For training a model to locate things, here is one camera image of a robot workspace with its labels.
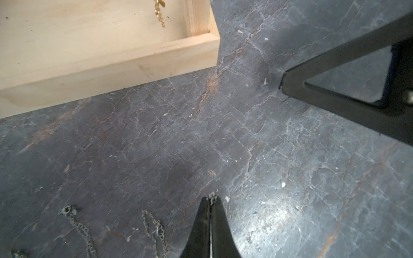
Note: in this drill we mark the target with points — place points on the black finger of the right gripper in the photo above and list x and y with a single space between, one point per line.
392 115

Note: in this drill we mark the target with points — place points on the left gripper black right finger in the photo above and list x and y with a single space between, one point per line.
222 243

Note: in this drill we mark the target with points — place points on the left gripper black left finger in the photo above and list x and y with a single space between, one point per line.
198 244

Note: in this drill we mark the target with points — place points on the wooden jewelry display stand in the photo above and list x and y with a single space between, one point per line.
54 52

